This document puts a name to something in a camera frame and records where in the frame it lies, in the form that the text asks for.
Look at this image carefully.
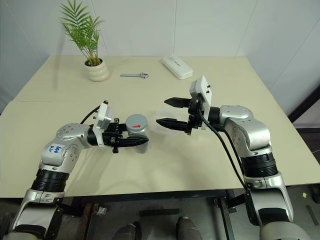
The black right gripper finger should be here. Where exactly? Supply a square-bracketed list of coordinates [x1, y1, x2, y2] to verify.
[155, 117, 190, 132]
[163, 96, 193, 109]

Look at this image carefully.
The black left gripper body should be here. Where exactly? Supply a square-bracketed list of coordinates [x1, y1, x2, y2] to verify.
[102, 118, 128, 154]

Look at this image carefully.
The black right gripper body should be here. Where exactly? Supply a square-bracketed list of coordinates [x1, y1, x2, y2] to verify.
[185, 96, 204, 136]

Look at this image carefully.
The gray jar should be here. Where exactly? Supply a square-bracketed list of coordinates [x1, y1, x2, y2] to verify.
[126, 129, 151, 154]

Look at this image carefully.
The white oblong case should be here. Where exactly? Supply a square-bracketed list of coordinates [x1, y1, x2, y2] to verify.
[161, 55, 194, 81]

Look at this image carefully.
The cream table cover sheet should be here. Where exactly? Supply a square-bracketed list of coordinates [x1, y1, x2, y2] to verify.
[0, 55, 320, 200]

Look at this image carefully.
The silver adjustable wrench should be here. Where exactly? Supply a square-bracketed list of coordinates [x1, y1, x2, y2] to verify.
[119, 71, 150, 80]

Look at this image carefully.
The green plant in white pot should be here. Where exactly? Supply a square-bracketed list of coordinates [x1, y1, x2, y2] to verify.
[59, 0, 111, 83]

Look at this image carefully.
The dark rounded shape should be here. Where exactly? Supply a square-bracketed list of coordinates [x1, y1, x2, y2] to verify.
[176, 216, 202, 240]
[113, 222, 138, 240]

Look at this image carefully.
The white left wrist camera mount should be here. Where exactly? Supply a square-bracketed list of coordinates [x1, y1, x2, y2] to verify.
[91, 100, 113, 150]

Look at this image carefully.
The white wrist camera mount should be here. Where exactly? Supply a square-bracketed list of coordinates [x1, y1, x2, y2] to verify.
[189, 75, 214, 132]
[91, 100, 113, 150]

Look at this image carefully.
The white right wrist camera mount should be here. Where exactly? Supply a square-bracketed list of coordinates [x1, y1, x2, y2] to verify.
[189, 75, 214, 132]

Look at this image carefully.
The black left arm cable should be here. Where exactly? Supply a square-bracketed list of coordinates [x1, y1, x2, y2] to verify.
[80, 106, 101, 125]

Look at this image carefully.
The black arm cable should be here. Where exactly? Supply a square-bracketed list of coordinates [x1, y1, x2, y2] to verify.
[197, 99, 252, 198]
[80, 106, 101, 125]

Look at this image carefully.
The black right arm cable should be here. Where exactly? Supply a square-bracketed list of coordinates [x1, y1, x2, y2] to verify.
[197, 99, 252, 198]

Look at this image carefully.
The dark metal table frame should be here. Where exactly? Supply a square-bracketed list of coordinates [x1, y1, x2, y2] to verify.
[58, 187, 251, 240]

